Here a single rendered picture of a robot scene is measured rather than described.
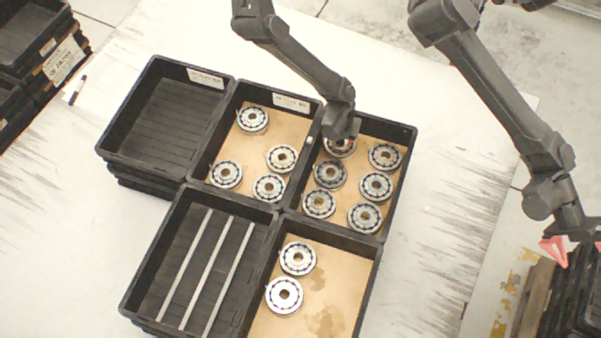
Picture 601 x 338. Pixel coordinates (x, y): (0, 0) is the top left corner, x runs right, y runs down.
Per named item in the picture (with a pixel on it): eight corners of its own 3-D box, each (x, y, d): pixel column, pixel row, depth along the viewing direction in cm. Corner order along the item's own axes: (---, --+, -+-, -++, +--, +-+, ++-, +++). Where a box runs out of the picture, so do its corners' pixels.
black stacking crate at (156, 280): (191, 198, 163) (183, 181, 153) (282, 228, 158) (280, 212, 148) (129, 322, 145) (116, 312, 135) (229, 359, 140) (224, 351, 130)
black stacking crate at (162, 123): (162, 76, 185) (153, 54, 175) (240, 98, 181) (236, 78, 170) (105, 170, 168) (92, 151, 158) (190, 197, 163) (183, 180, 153)
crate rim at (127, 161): (155, 57, 177) (153, 52, 175) (237, 80, 172) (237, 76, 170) (94, 155, 159) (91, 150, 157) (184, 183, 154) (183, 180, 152)
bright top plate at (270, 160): (270, 142, 167) (270, 141, 166) (301, 147, 166) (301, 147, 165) (262, 170, 162) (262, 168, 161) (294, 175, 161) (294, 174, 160)
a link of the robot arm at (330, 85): (275, 6, 107) (234, 6, 113) (266, 33, 106) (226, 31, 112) (360, 85, 143) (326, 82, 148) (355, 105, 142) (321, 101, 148)
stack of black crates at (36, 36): (58, 49, 279) (17, -20, 239) (105, 69, 272) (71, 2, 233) (6, 105, 262) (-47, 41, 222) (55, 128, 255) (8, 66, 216)
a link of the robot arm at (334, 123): (352, 81, 140) (325, 79, 144) (334, 114, 135) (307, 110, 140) (365, 112, 148) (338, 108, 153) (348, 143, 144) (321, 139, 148)
